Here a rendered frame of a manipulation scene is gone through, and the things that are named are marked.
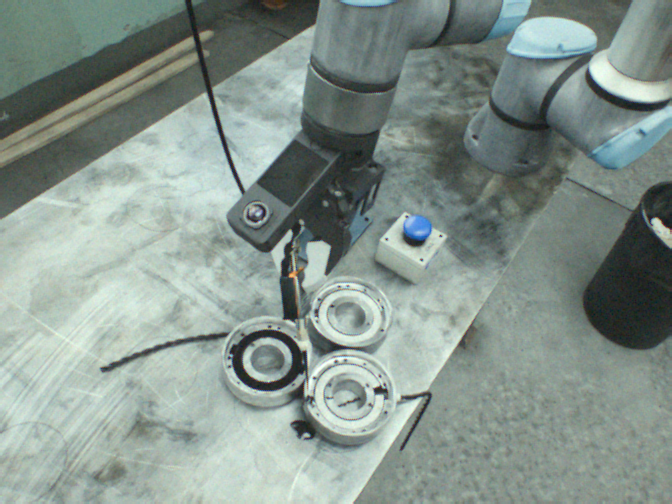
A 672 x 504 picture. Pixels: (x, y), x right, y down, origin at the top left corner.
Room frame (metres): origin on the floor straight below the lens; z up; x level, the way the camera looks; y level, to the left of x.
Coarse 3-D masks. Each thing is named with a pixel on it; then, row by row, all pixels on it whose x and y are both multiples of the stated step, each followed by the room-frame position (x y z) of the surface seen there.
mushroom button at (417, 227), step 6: (414, 216) 0.56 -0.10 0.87; (420, 216) 0.56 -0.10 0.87; (408, 222) 0.54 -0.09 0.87; (414, 222) 0.55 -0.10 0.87; (420, 222) 0.55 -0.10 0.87; (426, 222) 0.55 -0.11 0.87; (402, 228) 0.54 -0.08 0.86; (408, 228) 0.53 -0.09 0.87; (414, 228) 0.54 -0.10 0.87; (420, 228) 0.54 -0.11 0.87; (426, 228) 0.54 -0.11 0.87; (408, 234) 0.53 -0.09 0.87; (414, 234) 0.53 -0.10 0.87; (420, 234) 0.53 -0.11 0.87; (426, 234) 0.53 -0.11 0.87
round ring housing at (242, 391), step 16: (256, 320) 0.37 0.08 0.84; (272, 320) 0.38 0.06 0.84; (288, 320) 0.38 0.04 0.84; (240, 336) 0.35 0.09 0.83; (224, 352) 0.32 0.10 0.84; (256, 352) 0.34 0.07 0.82; (272, 352) 0.35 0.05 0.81; (288, 352) 0.34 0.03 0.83; (224, 368) 0.30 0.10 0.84; (288, 368) 0.32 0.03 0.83; (240, 384) 0.29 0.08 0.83; (256, 400) 0.27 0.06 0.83; (272, 400) 0.28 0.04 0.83; (288, 400) 0.29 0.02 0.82
